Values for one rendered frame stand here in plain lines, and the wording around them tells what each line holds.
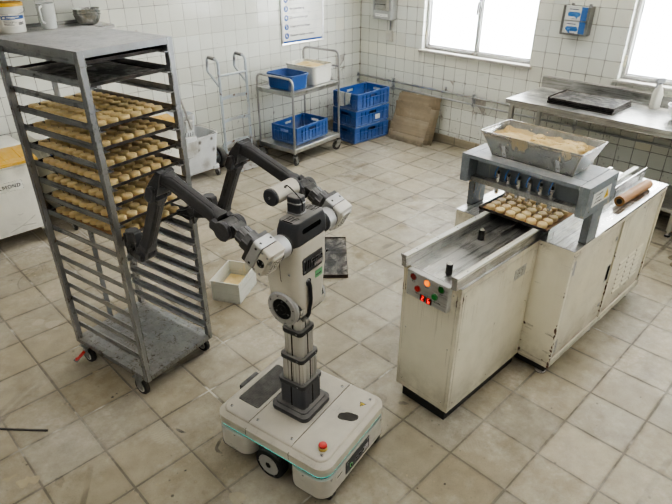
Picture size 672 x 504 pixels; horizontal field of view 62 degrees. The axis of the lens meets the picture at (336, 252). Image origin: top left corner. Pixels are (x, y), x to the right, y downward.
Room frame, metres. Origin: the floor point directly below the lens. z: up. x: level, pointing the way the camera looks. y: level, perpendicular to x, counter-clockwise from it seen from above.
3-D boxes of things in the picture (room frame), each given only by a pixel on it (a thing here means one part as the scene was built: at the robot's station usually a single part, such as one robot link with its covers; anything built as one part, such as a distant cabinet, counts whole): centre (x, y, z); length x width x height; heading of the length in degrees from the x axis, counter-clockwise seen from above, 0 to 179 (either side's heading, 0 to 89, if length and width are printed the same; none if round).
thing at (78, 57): (2.30, 1.01, 0.97); 0.03 x 0.03 x 1.70; 56
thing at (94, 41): (2.65, 1.14, 0.93); 0.64 x 0.51 x 1.78; 56
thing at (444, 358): (2.45, -0.70, 0.45); 0.70 x 0.34 x 0.90; 134
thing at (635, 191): (3.11, -1.79, 0.87); 0.40 x 0.06 x 0.06; 132
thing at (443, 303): (2.20, -0.43, 0.77); 0.24 x 0.04 x 0.14; 44
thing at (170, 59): (2.67, 0.76, 0.97); 0.03 x 0.03 x 1.70; 56
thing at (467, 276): (2.77, -1.24, 0.87); 2.01 x 0.03 x 0.07; 134
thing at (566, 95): (5.11, -2.30, 0.93); 0.60 x 0.40 x 0.01; 46
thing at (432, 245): (2.98, -1.04, 0.87); 2.01 x 0.03 x 0.07; 134
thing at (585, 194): (2.80, -1.06, 1.01); 0.72 x 0.33 x 0.34; 44
